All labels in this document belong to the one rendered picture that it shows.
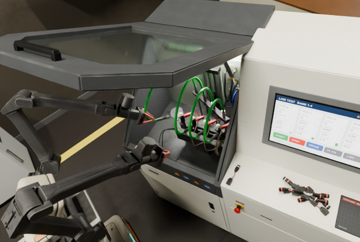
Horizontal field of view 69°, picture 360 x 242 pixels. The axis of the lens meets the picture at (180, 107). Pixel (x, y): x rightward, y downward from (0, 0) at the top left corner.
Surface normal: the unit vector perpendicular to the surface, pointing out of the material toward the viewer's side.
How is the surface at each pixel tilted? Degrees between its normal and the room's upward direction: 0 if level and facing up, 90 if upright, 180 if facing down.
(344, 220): 0
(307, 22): 0
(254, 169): 0
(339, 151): 76
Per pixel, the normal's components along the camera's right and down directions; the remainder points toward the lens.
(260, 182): -0.21, -0.63
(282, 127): -0.51, 0.56
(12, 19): 0.59, 0.52
